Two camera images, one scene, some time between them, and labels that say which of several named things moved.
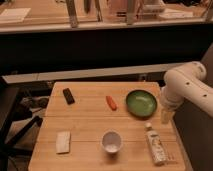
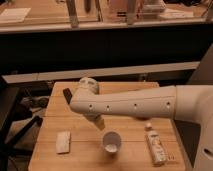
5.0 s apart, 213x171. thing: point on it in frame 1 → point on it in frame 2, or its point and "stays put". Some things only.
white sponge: (63, 141) stays put
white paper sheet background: (14, 14) stays put
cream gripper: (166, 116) → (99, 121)
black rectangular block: (69, 98) stays put
